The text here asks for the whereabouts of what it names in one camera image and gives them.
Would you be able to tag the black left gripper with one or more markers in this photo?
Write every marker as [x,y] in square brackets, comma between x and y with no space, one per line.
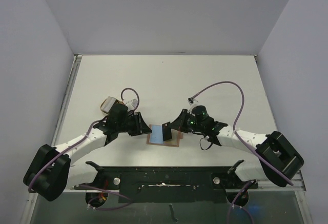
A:
[140,127]

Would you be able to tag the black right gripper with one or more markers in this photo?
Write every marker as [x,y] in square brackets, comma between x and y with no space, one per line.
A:
[183,120]

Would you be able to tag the tan leather card holder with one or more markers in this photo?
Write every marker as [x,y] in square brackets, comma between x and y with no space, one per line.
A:
[155,138]

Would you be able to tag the black VIP credit card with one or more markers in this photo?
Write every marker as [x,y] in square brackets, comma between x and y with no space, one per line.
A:
[166,132]

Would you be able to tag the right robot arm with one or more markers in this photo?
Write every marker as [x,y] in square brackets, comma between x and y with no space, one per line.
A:
[278,161]

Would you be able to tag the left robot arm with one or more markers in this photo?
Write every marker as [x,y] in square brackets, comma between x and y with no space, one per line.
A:
[55,168]

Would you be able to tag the wooden card tray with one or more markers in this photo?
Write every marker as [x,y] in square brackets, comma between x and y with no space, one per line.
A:
[110,104]

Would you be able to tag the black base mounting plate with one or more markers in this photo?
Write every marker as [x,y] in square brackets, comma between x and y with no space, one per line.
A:
[168,184]

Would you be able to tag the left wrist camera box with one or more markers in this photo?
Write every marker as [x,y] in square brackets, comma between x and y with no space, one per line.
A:
[131,104]

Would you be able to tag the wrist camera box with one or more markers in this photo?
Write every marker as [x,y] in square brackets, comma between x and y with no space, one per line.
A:
[193,103]
[131,104]

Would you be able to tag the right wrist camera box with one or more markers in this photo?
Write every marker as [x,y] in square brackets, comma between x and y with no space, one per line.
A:
[193,103]

